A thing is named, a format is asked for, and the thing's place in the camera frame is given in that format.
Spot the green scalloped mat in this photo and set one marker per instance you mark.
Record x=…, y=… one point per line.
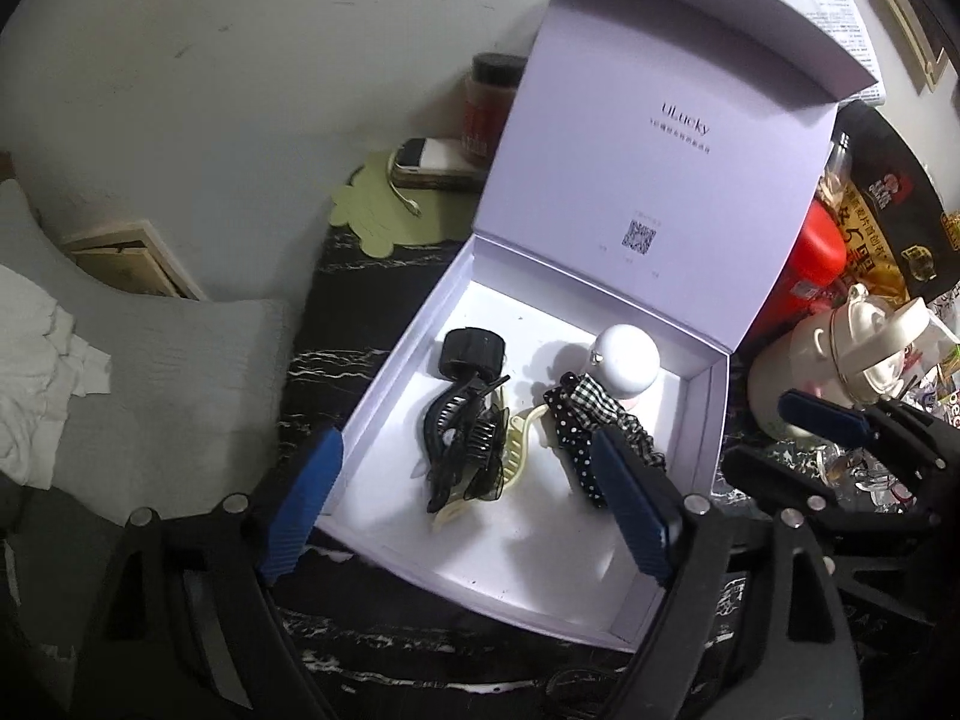
x=367, y=210

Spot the wooden picture frame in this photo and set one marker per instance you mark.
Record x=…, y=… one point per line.
x=900, y=7

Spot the white round ball case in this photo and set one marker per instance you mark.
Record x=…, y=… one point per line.
x=626, y=352

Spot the long black hair clip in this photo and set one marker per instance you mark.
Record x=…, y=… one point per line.
x=442, y=420

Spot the small black hair claw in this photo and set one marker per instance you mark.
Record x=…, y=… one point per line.
x=469, y=476

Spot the white cloth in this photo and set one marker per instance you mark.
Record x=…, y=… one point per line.
x=37, y=390

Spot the red plastic container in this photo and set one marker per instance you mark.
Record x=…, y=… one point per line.
x=806, y=277

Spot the cream hair claw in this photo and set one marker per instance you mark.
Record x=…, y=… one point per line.
x=521, y=435

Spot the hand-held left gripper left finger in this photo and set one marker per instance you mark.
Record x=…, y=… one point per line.
x=300, y=510

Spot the black snack bag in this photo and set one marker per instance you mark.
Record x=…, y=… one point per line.
x=892, y=225

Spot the cream cartoon kettle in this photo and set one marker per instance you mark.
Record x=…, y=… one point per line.
x=847, y=345

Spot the dark lid jar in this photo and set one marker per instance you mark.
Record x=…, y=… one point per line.
x=491, y=112

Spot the black white gingham scrunchie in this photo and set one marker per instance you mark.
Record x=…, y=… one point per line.
x=589, y=401

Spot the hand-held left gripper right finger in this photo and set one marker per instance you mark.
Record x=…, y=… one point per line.
x=630, y=510

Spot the lavender gift box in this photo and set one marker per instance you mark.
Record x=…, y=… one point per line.
x=637, y=90

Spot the printed paper sheet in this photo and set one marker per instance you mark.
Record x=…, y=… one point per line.
x=832, y=15

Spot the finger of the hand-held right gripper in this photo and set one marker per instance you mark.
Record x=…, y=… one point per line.
x=765, y=474
x=825, y=416

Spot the black hair cuff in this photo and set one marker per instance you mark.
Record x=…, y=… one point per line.
x=469, y=352

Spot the grey cushion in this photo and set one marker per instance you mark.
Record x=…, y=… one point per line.
x=187, y=390

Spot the black polka dot scrunchie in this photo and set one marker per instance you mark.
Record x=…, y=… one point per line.
x=581, y=465

